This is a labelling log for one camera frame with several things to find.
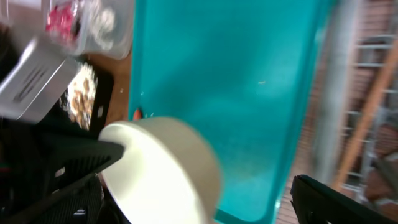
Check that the teal serving tray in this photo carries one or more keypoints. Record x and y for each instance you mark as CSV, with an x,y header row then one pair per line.
x,y
240,72

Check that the black plastic tray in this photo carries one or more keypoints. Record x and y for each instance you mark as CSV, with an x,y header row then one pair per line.
x,y
57,122

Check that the small white plate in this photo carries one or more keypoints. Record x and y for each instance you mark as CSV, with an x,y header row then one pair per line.
x,y
167,174

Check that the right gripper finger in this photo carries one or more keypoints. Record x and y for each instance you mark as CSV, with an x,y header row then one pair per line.
x,y
316,203

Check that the orange carrot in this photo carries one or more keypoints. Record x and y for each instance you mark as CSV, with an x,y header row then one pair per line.
x,y
137,115

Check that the grey dishwasher rack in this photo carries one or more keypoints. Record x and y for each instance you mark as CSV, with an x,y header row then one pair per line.
x,y
359,37

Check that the food scraps pile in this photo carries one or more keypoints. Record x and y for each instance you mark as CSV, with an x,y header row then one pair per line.
x,y
78,99

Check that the white napkin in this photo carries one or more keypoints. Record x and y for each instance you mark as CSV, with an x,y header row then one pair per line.
x,y
102,22

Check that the yellow chopstick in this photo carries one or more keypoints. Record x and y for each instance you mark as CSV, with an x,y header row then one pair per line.
x,y
368,113

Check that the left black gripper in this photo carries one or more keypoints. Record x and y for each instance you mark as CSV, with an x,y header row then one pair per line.
x,y
52,178

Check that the red snack wrapper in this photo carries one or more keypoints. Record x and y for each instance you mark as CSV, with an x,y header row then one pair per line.
x,y
61,20

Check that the clear plastic bin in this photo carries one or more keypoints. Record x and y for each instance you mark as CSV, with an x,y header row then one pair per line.
x,y
80,26

